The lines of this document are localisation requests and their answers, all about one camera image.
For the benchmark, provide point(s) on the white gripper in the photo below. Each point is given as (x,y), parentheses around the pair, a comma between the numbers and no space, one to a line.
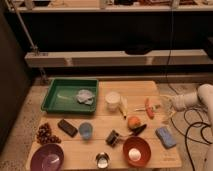
(178,101)

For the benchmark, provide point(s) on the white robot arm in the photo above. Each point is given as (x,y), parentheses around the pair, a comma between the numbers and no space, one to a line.
(204,95)

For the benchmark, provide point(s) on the small metal fork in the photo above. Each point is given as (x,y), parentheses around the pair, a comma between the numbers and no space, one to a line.
(153,108)

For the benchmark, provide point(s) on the red bowl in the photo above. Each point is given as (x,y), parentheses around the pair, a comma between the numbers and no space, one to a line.
(142,146)

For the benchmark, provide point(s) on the blue sponge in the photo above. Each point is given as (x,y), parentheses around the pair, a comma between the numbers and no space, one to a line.
(165,137)

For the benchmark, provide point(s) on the black object on shelf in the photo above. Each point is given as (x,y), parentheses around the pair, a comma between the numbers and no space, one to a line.
(138,46)

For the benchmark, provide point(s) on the dark eggplant toy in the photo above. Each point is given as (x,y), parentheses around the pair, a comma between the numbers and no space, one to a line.
(138,130)

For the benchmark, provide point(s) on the white metal shelf rack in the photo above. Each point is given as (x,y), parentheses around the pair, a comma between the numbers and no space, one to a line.
(62,40)

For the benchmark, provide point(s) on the green plastic tray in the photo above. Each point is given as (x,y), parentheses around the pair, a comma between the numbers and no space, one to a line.
(61,96)

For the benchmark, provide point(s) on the bunch of dark grapes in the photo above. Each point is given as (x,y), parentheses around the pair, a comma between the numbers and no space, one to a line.
(44,135)

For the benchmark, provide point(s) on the white egg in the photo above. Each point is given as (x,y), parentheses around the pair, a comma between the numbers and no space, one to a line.
(134,154)

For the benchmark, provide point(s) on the purple bowl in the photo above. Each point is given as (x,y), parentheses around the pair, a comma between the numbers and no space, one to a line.
(48,157)

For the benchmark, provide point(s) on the yellow corn cob toy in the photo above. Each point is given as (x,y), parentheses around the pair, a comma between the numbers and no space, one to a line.
(124,107)

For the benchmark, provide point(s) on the blue translucent cup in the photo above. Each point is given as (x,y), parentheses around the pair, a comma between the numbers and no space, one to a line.
(86,130)

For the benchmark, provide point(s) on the orange carrot toy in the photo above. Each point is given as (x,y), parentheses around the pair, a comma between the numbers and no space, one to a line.
(149,109)

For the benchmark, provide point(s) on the white plastic cup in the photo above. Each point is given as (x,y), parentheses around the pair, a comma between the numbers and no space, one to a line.
(112,100)

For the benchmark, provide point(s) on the small metal cup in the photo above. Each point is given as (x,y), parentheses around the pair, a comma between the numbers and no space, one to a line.
(102,160)

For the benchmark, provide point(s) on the orange fruit toy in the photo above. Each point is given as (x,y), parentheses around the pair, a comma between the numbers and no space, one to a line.
(133,122)

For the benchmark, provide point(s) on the dark brown rectangular block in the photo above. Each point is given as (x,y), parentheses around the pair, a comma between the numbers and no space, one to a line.
(67,128)

